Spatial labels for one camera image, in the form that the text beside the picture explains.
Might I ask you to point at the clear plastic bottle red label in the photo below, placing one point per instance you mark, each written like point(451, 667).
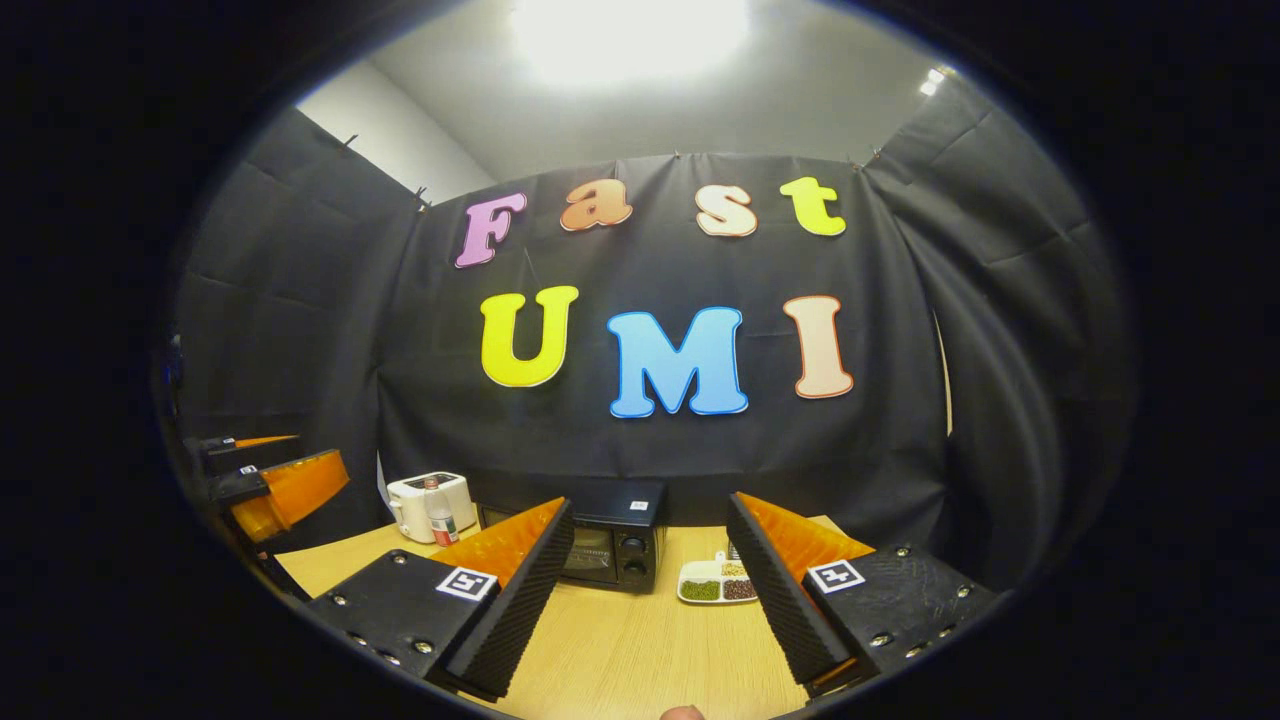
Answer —
point(441, 525)

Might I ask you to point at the small ceiling light panel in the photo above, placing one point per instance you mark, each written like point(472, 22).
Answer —
point(932, 82)

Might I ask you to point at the large ceiling light panel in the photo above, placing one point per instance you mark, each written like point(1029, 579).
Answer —
point(630, 40)

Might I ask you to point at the black electric oven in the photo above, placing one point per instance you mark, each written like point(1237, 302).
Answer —
point(620, 540)

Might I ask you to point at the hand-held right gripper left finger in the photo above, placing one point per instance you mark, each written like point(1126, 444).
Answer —
point(520, 610)

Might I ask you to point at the white divided dish with beans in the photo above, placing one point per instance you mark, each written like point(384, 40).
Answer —
point(700, 590)

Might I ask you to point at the black backdrop cloth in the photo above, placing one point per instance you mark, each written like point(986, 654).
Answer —
point(900, 480)

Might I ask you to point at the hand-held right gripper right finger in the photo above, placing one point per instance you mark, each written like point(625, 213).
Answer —
point(780, 600)

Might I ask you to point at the white toaster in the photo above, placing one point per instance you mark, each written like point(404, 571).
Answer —
point(410, 510)

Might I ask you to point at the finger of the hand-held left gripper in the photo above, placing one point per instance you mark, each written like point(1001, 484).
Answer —
point(238, 487)
point(222, 455)

